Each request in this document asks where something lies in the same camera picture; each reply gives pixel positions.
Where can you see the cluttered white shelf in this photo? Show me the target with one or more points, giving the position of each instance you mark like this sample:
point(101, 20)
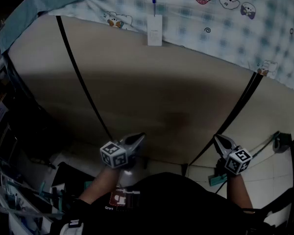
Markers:
point(14, 199)

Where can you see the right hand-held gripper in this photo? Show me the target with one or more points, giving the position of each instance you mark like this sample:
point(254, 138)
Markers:
point(238, 161)

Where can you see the person's right forearm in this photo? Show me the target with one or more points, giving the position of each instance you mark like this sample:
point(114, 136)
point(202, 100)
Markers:
point(238, 192)

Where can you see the checkered cartoon print cloth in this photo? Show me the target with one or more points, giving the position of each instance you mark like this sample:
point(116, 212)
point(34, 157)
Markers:
point(210, 28)

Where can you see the person's left forearm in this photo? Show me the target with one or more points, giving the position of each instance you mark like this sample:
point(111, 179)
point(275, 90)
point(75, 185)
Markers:
point(98, 187)

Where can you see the white tag card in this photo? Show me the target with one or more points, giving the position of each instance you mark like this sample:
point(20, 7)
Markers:
point(154, 30)

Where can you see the white chest-worn device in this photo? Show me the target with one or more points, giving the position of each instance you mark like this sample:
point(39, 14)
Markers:
point(74, 227)

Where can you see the beige cabinet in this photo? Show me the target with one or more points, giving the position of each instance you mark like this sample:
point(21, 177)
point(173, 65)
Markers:
point(149, 87)

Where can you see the person's black shirt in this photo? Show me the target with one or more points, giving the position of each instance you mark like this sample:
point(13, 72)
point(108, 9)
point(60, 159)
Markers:
point(174, 204)

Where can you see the black crate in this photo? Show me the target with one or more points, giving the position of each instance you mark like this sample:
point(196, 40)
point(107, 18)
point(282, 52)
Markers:
point(71, 175)

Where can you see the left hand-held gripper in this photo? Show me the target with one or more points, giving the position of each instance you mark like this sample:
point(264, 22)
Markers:
point(114, 155)

